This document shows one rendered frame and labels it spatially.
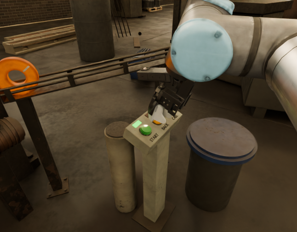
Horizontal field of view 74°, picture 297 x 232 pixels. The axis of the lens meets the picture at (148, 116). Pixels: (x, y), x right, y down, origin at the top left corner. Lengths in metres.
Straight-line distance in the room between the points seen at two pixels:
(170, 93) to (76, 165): 1.07
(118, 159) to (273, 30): 0.71
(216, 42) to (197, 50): 0.03
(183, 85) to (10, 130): 0.77
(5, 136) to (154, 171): 0.64
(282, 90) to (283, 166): 1.40
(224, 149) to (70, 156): 1.06
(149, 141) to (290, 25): 0.47
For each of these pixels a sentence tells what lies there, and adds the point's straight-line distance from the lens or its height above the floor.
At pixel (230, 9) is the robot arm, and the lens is 0.44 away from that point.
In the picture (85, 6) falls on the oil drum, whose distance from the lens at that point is 3.23.
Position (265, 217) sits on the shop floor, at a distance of 1.32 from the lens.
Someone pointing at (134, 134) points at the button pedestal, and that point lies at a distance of 0.66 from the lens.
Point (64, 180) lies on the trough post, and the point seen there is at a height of 0.01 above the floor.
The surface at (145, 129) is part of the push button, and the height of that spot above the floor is 0.61.
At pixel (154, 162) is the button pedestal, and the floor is 0.44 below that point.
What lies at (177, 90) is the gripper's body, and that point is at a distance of 0.52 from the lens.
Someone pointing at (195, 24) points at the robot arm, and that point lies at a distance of 0.31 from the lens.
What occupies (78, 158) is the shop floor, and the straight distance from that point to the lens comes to 1.51.
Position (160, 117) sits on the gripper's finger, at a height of 0.69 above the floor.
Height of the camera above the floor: 1.01
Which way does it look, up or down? 33 degrees down
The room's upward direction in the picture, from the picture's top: straight up
